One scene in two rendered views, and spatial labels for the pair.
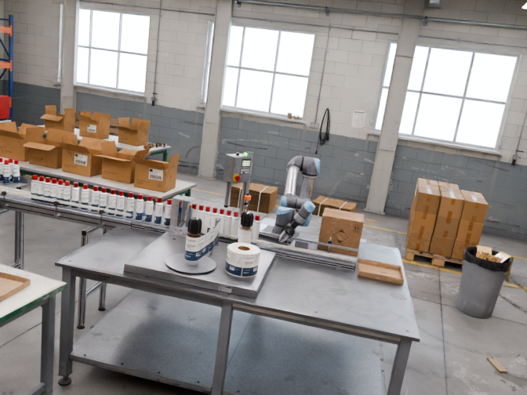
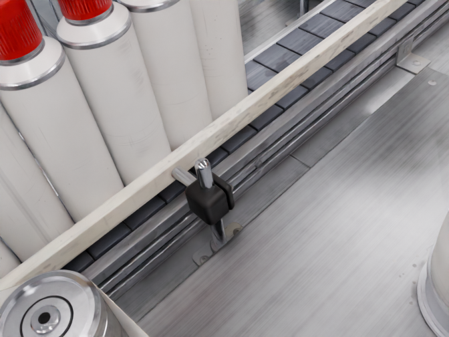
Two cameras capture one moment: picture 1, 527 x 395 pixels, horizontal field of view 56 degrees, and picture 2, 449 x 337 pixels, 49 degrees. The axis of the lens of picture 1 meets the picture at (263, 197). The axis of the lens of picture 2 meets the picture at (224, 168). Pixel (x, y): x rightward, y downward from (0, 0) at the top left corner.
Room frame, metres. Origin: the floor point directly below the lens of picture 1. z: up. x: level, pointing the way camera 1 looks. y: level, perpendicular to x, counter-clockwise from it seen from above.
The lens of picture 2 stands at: (3.12, 0.29, 1.21)
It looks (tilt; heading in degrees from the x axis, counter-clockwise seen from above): 48 degrees down; 316
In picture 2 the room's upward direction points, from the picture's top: 11 degrees counter-clockwise
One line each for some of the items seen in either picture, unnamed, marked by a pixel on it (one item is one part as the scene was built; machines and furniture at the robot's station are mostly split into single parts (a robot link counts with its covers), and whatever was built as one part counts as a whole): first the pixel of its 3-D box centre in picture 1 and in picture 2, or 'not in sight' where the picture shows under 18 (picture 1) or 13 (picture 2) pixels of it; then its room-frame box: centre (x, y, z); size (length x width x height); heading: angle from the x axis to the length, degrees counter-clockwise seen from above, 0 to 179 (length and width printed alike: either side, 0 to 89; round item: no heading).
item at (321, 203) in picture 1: (332, 208); not in sight; (7.76, -1.14, 0.11); 0.65 x 0.54 x 0.22; 71
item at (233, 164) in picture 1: (238, 168); not in sight; (3.49, 0.21, 1.38); 0.17 x 0.10 x 0.19; 136
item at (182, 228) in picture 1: (182, 215); not in sight; (3.36, 0.55, 1.01); 0.14 x 0.13 x 0.26; 81
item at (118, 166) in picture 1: (124, 161); not in sight; (5.12, 1.50, 0.96); 0.53 x 0.45 x 0.37; 165
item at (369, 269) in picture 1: (379, 270); not in sight; (3.23, -0.87, 0.85); 0.30 x 0.26 x 0.04; 81
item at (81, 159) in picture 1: (83, 155); not in sight; (5.17, 1.96, 0.97); 0.45 x 0.38 x 0.37; 167
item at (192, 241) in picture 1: (193, 240); not in sight; (2.82, 0.38, 1.04); 0.09 x 0.09 x 0.29
